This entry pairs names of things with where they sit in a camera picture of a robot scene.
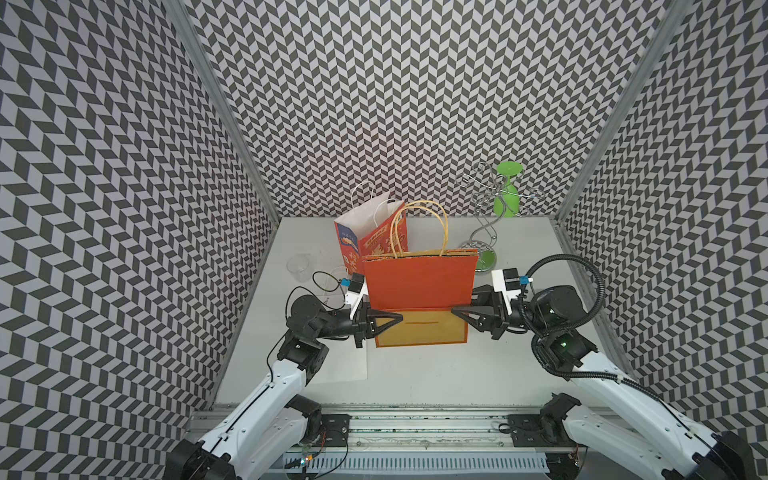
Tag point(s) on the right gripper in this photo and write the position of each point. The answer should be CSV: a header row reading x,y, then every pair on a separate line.
x,y
492,316

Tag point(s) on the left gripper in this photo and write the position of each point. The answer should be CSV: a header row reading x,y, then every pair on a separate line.
x,y
365,321

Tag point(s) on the white happy every day bag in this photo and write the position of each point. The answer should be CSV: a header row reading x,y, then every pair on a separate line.
x,y
343,363

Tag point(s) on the plain red paper bag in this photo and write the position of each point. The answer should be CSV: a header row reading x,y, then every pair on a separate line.
x,y
423,286

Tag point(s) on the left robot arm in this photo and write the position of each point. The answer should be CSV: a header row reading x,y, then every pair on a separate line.
x,y
276,416

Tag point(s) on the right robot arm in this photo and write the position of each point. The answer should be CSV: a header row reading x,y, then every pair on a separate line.
x,y
660,442

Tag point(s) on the red printed paper bag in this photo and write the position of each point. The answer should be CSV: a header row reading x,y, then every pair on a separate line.
x,y
365,230

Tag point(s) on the clear plastic cup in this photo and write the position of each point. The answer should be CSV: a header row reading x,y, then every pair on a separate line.
x,y
301,267

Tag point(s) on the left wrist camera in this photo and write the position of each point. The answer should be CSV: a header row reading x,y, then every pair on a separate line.
x,y
356,293

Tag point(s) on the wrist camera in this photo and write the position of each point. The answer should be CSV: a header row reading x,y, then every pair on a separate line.
x,y
509,283
356,293

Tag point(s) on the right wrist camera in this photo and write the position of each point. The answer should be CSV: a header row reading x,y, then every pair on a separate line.
x,y
509,283

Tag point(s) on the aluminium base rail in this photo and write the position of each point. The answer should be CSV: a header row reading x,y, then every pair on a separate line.
x,y
424,443

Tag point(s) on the green wire rack stand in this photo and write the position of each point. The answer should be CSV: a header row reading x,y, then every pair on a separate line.
x,y
494,194

